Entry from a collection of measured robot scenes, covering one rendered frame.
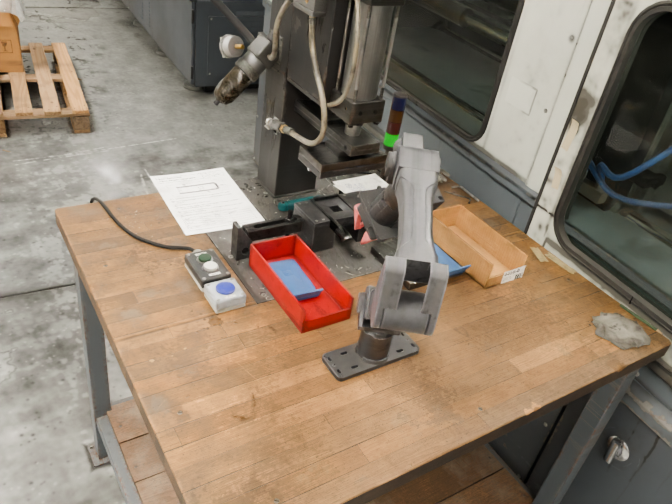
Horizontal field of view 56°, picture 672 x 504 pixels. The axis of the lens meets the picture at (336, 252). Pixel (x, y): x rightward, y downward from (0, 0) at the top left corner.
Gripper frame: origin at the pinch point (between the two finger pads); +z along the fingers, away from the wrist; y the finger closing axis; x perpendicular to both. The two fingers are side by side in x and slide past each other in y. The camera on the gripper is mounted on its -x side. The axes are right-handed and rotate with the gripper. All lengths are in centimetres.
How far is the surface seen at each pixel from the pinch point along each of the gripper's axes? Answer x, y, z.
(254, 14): -134, 247, 207
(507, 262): -48, -10, 14
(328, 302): 2.3, -7.1, 18.6
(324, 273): 0.9, -0.7, 17.8
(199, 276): 25.7, 7.3, 24.9
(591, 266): -68, -19, 8
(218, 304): 25.4, -1.0, 20.4
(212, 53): -106, 235, 231
